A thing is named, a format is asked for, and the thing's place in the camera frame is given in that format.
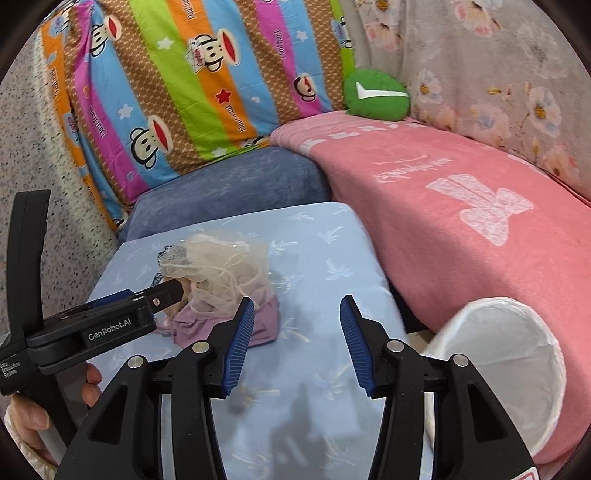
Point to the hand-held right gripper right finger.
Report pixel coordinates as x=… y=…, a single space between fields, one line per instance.
x=355 y=341

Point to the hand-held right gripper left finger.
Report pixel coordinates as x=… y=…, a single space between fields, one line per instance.
x=238 y=350

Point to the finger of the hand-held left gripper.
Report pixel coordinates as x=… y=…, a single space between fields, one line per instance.
x=164 y=291

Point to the white mesh basket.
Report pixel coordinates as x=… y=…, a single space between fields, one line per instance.
x=498 y=360

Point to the person's left hand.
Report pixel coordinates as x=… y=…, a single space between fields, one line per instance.
x=25 y=415

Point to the blue-grey pillow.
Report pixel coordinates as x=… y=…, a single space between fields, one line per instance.
x=231 y=180

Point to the pink blanket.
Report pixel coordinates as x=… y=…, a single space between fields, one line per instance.
x=415 y=194

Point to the speckled white bed sheet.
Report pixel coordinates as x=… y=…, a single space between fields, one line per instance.
x=27 y=152

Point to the striped monkey print quilt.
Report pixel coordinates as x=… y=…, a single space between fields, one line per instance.
x=184 y=69

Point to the green plush cushion white tick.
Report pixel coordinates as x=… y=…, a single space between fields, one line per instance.
x=376 y=104

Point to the grey floral blanket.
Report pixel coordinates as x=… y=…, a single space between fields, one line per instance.
x=485 y=60

